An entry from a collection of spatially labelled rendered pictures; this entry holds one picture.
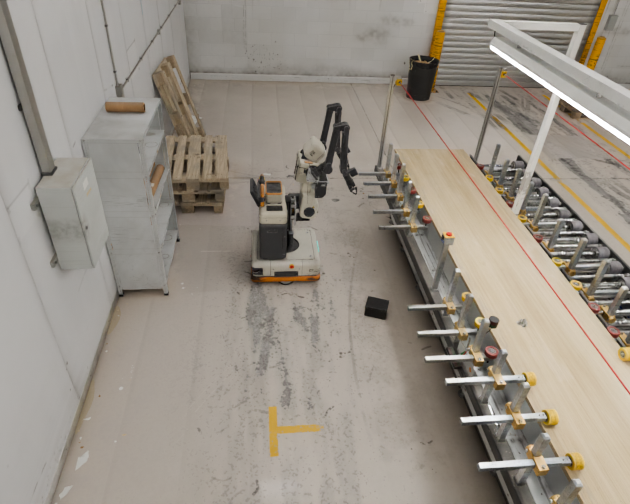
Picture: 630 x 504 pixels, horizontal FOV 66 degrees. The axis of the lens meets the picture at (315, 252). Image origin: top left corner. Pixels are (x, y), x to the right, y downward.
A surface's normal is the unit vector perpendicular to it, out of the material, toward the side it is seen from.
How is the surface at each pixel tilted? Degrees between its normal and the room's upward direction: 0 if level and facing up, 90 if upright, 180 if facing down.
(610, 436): 0
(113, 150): 90
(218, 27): 90
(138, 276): 90
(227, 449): 0
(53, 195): 90
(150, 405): 0
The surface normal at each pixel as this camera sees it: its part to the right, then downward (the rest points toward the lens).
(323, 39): 0.10, 0.60
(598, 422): 0.06, -0.80
